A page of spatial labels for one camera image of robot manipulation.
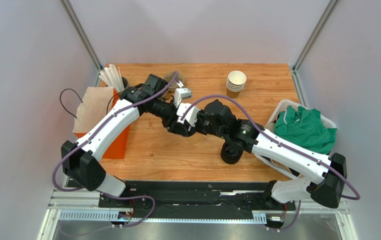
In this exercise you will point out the grey straw holder cup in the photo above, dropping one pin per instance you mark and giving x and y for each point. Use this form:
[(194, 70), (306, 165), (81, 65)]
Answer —
[(125, 84)]

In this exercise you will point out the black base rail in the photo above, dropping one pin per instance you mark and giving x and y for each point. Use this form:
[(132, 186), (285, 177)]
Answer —
[(196, 200)]

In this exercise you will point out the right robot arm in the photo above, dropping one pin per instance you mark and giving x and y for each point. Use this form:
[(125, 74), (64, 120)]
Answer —
[(241, 134)]

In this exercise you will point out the stack of paper cups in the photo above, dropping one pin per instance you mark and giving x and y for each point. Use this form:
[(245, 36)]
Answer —
[(235, 83)]

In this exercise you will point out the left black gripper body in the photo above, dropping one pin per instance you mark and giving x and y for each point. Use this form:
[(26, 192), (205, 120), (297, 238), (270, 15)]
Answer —
[(169, 121)]

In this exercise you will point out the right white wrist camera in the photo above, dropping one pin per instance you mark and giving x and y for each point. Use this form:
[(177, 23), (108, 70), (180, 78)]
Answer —
[(187, 114)]

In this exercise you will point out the green cloth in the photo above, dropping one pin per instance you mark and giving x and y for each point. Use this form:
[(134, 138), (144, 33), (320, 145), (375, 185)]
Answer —
[(304, 127)]

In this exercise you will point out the aluminium frame post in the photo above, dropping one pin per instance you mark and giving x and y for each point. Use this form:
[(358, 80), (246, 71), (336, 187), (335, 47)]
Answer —
[(315, 34), (74, 19)]

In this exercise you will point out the right aluminium frame post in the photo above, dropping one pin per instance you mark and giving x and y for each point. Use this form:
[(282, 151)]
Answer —
[(315, 34)]

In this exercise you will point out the stack of black lids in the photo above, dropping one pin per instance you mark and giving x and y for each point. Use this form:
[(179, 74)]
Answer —
[(230, 155)]

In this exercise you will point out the orange paper bag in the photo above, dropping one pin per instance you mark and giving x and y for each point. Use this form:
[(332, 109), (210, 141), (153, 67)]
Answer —
[(96, 102)]

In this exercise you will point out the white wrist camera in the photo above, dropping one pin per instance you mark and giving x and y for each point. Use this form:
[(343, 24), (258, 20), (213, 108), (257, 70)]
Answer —
[(181, 93), (187, 114)]

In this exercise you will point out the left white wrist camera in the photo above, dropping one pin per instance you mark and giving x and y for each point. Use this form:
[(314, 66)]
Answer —
[(181, 93)]

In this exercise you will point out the aluminium front frame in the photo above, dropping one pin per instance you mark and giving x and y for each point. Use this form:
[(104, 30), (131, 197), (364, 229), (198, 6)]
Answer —
[(80, 205)]

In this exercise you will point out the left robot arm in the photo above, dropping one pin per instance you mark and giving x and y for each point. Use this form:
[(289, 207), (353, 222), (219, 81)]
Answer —
[(80, 160)]

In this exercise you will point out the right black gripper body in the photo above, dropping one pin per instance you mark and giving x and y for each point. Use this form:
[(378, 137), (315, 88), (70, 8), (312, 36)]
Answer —
[(202, 123)]

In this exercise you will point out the left aluminium frame post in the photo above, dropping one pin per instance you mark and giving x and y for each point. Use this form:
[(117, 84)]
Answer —
[(74, 19)]

